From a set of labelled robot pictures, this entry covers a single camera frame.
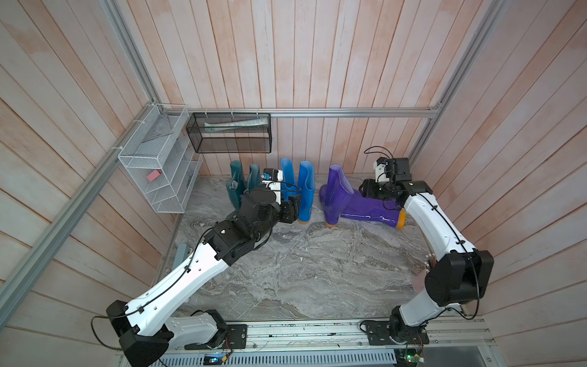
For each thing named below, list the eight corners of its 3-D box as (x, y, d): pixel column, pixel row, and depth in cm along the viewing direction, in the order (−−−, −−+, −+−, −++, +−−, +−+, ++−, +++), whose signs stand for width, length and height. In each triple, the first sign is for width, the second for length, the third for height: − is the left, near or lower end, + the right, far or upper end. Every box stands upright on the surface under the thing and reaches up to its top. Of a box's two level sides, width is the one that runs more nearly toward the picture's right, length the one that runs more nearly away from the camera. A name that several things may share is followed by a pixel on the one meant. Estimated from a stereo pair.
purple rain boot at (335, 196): (329, 233, 101) (340, 195, 80) (318, 206, 110) (325, 166, 89) (347, 229, 102) (362, 191, 81) (334, 203, 112) (345, 163, 91)
